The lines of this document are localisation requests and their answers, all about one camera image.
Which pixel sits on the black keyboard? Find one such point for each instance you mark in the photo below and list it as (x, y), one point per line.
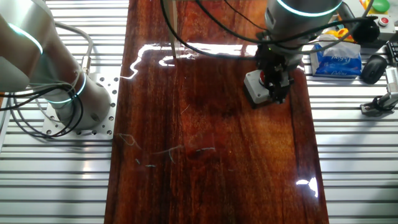
(393, 53)

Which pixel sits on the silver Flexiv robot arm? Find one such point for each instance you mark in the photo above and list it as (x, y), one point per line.
(25, 62)

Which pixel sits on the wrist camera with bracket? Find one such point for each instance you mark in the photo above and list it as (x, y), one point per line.
(367, 31)

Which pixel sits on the grey box small red button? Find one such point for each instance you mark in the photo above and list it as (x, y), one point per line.
(387, 28)

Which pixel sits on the small silver camera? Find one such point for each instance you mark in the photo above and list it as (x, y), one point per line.
(391, 93)

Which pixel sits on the yellow box green button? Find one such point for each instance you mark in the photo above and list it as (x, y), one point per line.
(381, 5)

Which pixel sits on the silver perforated base plate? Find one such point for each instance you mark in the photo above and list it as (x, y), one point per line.
(107, 87)

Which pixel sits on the blue tissue pack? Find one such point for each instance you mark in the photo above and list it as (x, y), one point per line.
(335, 65)

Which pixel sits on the glossy dark wooden board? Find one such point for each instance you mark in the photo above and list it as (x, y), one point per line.
(217, 155)

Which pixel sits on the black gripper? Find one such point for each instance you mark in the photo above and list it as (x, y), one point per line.
(275, 60)

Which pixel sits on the grey red push-button box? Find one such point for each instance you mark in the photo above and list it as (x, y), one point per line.
(253, 88)

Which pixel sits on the yellow rubber duck toy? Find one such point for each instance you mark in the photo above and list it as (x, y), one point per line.
(342, 32)

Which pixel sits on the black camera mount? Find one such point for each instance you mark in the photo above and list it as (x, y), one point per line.
(371, 109)

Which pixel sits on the black computer mouse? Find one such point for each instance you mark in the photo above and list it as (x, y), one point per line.
(373, 69)

